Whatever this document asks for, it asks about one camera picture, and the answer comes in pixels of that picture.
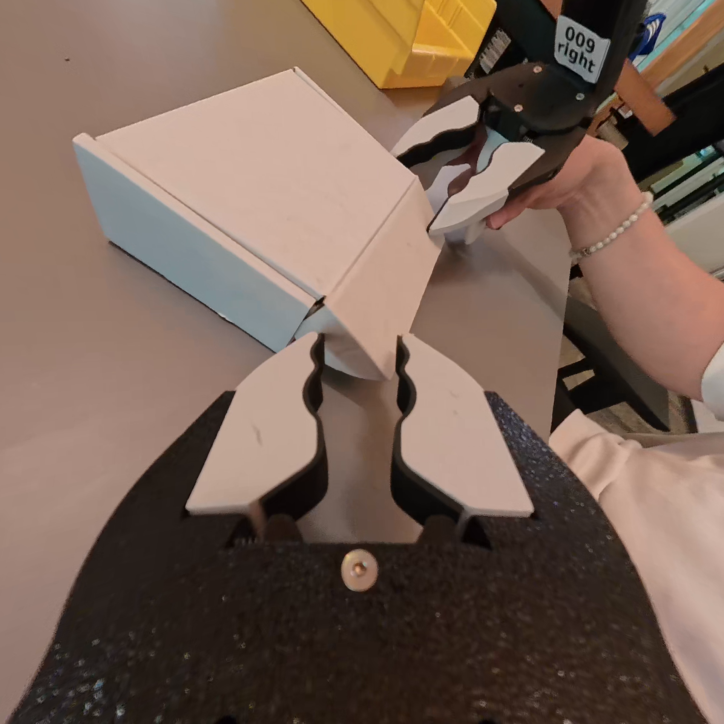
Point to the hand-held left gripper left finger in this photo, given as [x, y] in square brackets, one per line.
[260, 441]

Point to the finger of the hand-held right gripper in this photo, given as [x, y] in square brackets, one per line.
[481, 195]
[441, 116]

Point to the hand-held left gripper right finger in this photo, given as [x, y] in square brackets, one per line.
[458, 447]

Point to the yellow plastic bin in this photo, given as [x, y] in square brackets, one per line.
[367, 39]

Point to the white cardboard box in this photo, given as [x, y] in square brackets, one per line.
[254, 186]

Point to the person's right forearm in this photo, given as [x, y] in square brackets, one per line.
[650, 294]

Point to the person's right hand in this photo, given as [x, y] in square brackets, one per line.
[588, 186]

